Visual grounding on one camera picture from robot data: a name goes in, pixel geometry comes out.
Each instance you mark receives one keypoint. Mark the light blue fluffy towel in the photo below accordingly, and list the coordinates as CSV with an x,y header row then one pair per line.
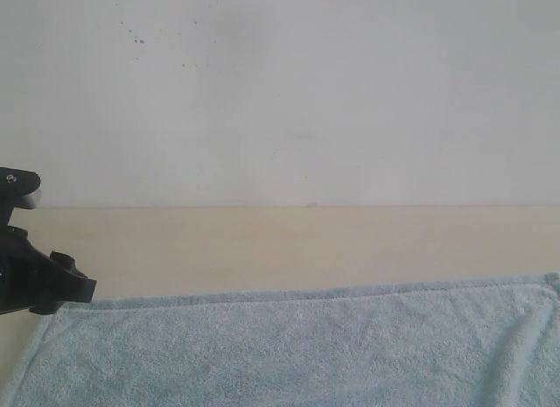
x,y
493,342

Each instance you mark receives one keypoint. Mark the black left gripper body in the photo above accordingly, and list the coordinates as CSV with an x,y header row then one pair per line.
x,y
32,280

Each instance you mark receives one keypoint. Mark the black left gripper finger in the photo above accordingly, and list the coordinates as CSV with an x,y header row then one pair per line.
x,y
77,288

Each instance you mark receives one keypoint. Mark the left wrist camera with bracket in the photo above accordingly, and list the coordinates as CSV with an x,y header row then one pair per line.
x,y
19,189

